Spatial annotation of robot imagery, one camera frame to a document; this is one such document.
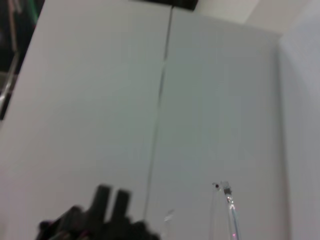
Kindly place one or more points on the grey metal pole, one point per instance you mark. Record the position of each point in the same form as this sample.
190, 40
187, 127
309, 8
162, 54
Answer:
11, 75

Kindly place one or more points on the clear transparent glasses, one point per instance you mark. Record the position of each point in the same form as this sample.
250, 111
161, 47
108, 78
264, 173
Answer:
228, 195

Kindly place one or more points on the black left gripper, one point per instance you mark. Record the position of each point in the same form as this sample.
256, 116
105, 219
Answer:
100, 230

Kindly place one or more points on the green pipe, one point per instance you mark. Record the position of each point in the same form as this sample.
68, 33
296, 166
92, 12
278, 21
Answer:
32, 7

